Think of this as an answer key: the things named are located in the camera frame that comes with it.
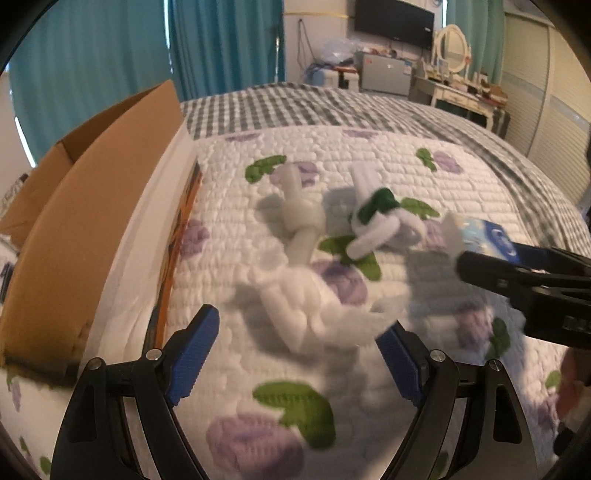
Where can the white crumpled sock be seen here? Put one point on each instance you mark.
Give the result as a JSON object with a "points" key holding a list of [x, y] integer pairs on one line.
{"points": [[309, 317]]}

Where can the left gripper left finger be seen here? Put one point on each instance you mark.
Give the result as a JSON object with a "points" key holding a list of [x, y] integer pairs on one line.
{"points": [[94, 440]]}

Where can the black wall television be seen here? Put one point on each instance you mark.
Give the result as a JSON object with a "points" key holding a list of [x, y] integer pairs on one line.
{"points": [[395, 20]]}

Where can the white dressing table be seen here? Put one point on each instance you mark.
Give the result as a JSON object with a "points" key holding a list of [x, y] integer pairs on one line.
{"points": [[428, 92]]}

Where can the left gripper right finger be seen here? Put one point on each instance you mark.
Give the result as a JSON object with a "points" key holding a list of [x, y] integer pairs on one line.
{"points": [[494, 441]]}

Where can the teal side curtain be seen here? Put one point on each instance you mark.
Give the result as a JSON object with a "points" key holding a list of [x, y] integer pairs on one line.
{"points": [[483, 24]]}

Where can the cream knotted sock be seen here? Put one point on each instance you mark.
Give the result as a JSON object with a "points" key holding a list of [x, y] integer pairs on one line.
{"points": [[303, 218]]}

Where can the blue tissue pack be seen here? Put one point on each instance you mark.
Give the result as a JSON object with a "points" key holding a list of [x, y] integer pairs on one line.
{"points": [[463, 233]]}

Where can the white oval mirror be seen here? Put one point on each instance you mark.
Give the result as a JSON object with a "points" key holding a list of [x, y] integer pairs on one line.
{"points": [[451, 49]]}

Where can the white floral quilt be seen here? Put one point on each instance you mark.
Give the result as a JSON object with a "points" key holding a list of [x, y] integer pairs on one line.
{"points": [[259, 410]]}

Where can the white green knotted sock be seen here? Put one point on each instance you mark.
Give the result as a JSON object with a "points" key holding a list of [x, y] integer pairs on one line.
{"points": [[379, 220]]}

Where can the right hand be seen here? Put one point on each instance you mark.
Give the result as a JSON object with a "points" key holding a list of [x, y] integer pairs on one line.
{"points": [[575, 375]]}

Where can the white storage cabinet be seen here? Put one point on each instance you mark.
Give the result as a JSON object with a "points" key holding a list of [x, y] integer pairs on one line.
{"points": [[345, 79]]}

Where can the grey mini fridge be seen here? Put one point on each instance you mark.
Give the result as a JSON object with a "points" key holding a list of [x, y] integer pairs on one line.
{"points": [[384, 74]]}

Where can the cream louvred wardrobe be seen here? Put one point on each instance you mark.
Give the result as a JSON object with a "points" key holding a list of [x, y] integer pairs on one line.
{"points": [[548, 101]]}

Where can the teal window curtain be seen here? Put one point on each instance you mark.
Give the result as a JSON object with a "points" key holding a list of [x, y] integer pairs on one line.
{"points": [[82, 57]]}

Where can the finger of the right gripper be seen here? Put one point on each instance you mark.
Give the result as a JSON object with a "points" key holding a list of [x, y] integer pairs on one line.
{"points": [[553, 260], [502, 277]]}

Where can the brown cardboard box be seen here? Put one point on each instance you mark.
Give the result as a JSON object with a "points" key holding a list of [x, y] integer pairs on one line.
{"points": [[97, 226]]}

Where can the grey checked bed sheet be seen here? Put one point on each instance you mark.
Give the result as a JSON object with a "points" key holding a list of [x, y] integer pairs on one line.
{"points": [[294, 104]]}

